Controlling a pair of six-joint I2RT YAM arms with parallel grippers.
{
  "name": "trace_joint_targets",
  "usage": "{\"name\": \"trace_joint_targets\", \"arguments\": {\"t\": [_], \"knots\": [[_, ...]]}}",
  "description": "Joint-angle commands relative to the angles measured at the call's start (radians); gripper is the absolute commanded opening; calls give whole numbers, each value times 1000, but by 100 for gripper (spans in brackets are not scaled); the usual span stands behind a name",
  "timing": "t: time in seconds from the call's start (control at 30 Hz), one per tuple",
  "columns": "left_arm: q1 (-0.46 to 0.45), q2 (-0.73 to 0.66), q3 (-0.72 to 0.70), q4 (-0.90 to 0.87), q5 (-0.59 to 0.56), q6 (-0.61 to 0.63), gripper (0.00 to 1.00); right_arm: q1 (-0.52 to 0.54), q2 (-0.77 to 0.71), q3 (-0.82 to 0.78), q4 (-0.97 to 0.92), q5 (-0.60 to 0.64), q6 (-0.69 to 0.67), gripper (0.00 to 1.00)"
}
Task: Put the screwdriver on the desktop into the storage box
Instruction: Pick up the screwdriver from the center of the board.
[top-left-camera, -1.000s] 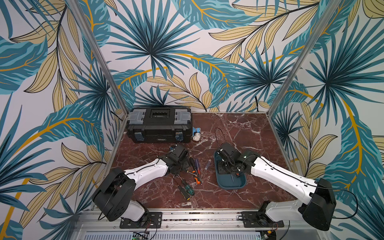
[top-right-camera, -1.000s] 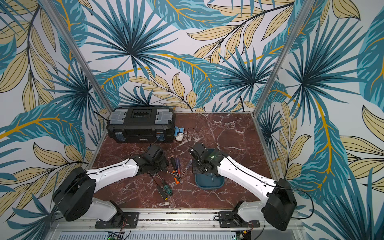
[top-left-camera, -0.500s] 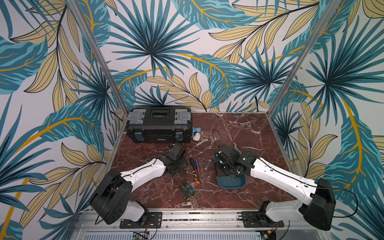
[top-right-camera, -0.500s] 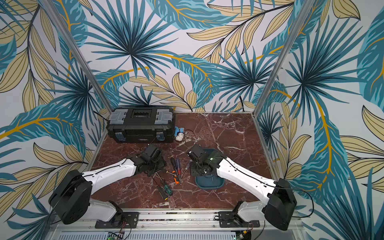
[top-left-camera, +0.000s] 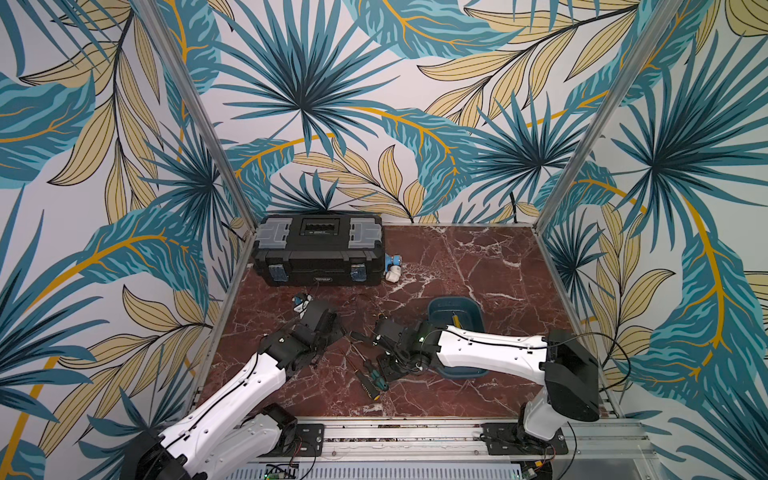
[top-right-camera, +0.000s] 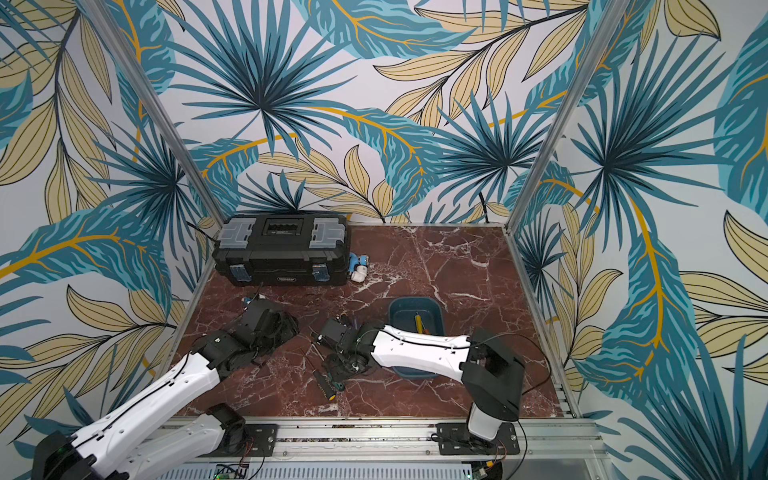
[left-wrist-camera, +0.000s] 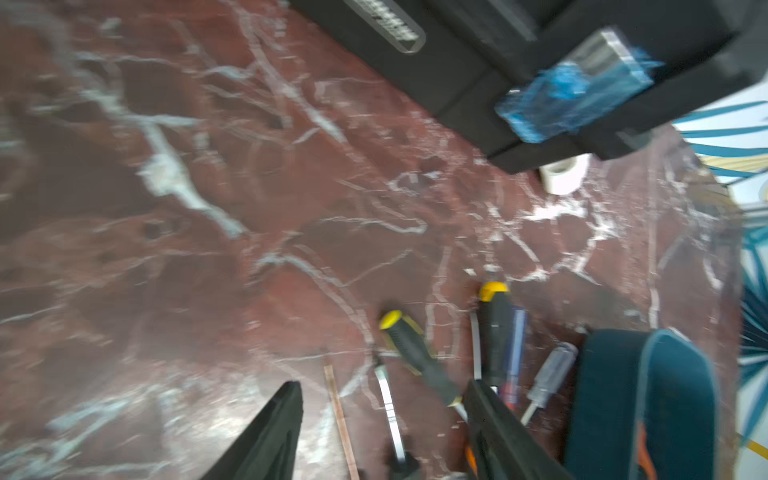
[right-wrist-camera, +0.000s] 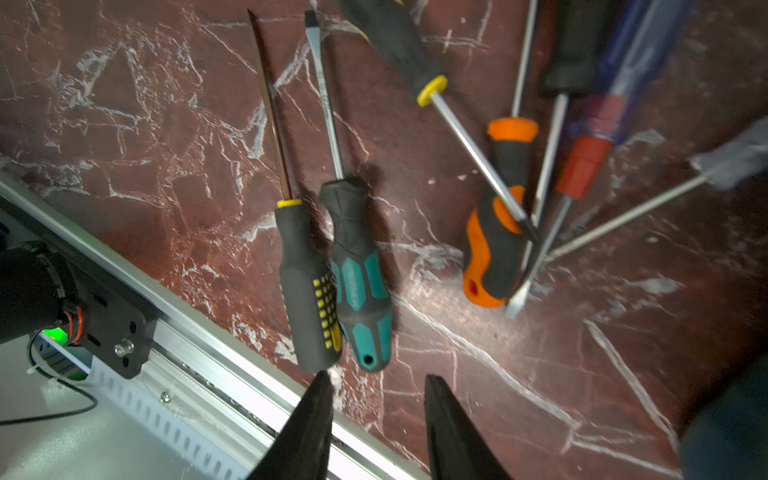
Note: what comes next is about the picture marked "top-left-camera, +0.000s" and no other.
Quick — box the green black screwdriver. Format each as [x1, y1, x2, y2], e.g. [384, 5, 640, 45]
[351, 344, 389, 391]

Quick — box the teal plastic storage tray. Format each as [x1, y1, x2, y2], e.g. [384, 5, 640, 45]
[427, 296, 488, 381]

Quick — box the black plastic toolbox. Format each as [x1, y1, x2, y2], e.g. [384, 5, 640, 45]
[252, 214, 386, 287]

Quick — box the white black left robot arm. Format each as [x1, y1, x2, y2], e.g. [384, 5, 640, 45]
[119, 298, 344, 479]

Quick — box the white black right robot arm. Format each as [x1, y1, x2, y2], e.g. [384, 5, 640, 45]
[370, 316, 601, 442]

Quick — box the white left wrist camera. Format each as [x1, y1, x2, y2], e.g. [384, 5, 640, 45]
[293, 293, 313, 315]

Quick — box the small blue white toy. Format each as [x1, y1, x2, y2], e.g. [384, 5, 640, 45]
[384, 255, 402, 283]

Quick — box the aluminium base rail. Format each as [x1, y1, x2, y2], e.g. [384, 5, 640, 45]
[140, 418, 655, 480]

